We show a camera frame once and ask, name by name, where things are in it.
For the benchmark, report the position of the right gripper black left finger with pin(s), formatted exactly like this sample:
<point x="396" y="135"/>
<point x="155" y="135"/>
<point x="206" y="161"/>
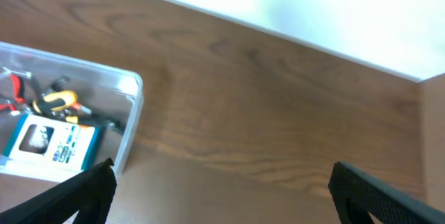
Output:
<point x="87" y="196"/>

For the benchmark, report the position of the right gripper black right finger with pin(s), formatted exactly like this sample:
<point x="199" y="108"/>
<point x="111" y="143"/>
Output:
<point x="360" y="198"/>

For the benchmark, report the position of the white screwdriver set box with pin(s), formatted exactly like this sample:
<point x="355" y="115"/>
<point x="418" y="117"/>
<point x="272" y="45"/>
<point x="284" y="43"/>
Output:
<point x="52" y="143"/>

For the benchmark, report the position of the clear plastic container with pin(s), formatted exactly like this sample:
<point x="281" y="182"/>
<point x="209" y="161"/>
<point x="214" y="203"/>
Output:
<point x="106" y="90"/>

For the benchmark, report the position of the yellow black stubby screwdriver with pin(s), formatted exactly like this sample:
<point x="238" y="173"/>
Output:
<point x="59" y="101"/>

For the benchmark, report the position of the orange handled pliers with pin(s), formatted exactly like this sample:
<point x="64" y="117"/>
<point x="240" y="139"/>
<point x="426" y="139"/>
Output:
<point x="17" y="103"/>

